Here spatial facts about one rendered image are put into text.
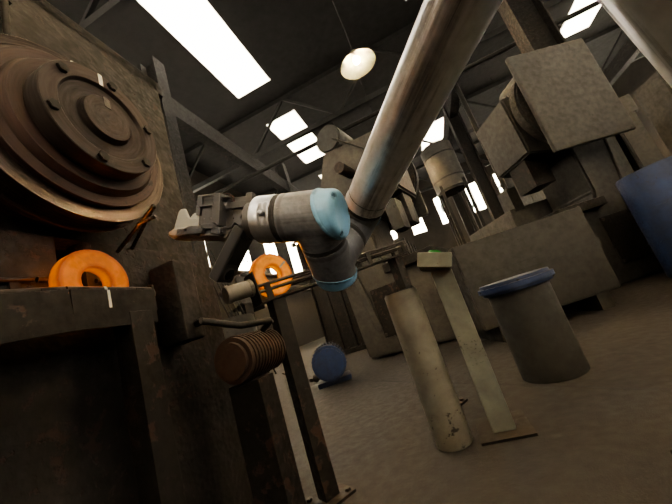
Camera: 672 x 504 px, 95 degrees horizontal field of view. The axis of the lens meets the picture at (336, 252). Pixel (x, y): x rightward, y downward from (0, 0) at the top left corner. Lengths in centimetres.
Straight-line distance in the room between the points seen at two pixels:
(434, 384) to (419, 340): 14
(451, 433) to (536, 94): 328
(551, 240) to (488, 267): 51
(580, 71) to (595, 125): 60
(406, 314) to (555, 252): 181
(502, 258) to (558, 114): 174
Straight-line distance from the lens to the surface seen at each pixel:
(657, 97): 537
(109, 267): 92
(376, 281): 325
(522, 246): 264
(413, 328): 109
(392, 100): 51
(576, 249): 282
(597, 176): 410
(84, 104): 97
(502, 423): 122
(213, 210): 63
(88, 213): 92
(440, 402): 114
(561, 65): 419
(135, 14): 896
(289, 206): 53
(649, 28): 34
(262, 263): 108
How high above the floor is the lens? 48
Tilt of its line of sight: 12 degrees up
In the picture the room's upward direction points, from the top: 18 degrees counter-clockwise
